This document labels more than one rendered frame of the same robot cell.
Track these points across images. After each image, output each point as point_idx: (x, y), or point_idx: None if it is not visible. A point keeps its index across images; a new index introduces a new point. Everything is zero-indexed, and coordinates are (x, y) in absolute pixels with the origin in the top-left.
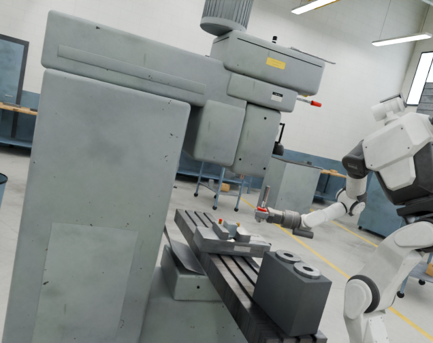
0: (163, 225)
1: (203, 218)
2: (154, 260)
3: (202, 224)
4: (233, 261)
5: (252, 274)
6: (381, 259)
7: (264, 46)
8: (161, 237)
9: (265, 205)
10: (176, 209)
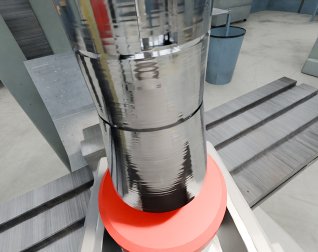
0: None
1: (300, 111)
2: (27, 116)
3: (260, 118)
4: (67, 224)
5: None
6: None
7: None
8: (10, 89)
9: (133, 194)
10: (281, 77)
